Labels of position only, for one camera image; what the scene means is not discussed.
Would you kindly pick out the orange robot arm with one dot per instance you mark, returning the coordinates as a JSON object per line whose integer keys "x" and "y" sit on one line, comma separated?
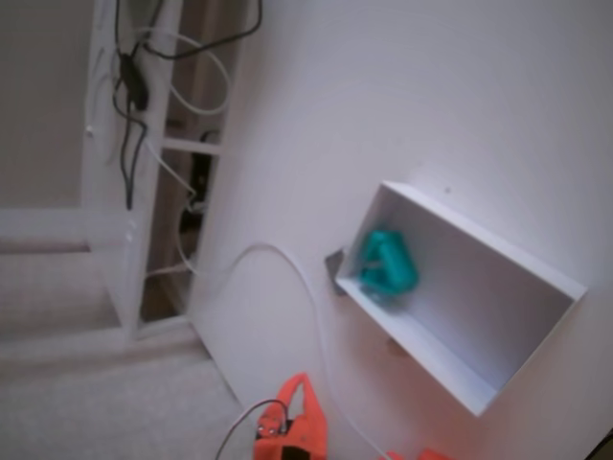
{"x": 431, "y": 454}

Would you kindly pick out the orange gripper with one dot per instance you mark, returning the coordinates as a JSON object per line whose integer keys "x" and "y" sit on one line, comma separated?
{"x": 303, "y": 427}

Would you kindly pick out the green cube case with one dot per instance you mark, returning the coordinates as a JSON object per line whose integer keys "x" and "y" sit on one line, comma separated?
{"x": 392, "y": 268}

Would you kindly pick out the small bear figurine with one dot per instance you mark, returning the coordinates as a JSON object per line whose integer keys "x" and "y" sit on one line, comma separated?
{"x": 392, "y": 347}

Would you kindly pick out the grey case with blue label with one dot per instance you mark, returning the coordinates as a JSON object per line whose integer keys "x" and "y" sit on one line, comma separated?
{"x": 334, "y": 268}

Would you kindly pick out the white furniture frame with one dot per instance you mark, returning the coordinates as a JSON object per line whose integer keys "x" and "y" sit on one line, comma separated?
{"x": 100, "y": 167}

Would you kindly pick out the white cardboard box bin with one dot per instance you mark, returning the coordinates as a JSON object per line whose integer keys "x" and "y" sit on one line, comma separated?
{"x": 479, "y": 297}

